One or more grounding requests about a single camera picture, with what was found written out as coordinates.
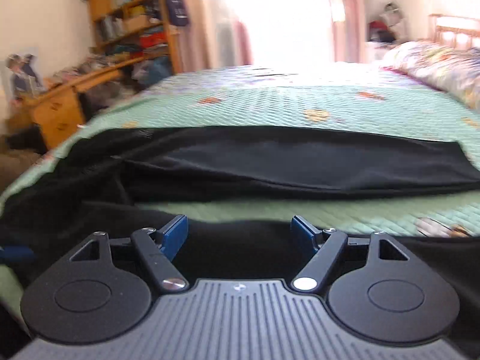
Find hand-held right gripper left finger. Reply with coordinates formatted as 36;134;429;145
69;214;190;293

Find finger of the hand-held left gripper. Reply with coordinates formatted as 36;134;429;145
0;245;36;265

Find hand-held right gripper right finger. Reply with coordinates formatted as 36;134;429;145
290;215;411;292

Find black pants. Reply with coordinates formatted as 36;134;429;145
0;125;480;360

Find green quilted bedspread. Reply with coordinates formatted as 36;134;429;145
0;64;480;323

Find wooden desk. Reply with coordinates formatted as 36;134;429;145
11;58;132;151

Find blue bag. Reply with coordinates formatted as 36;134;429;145
133;56;175;83

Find pink curtain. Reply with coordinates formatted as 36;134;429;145
322;0;372;64
170;0;254;74

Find floral pillow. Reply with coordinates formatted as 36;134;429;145
380;39;480;111

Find bright window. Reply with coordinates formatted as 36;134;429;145
210;0;334;64

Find navy hanging bag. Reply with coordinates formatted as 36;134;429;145
165;0;190;27

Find white plastic bag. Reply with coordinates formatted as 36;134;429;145
380;3;406;27

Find wooden bookshelf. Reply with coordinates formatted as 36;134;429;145
86;0;181;74

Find wooden bed headboard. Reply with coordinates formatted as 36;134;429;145
429;13;480;51

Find wall poster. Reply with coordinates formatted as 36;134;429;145
4;47;46;102

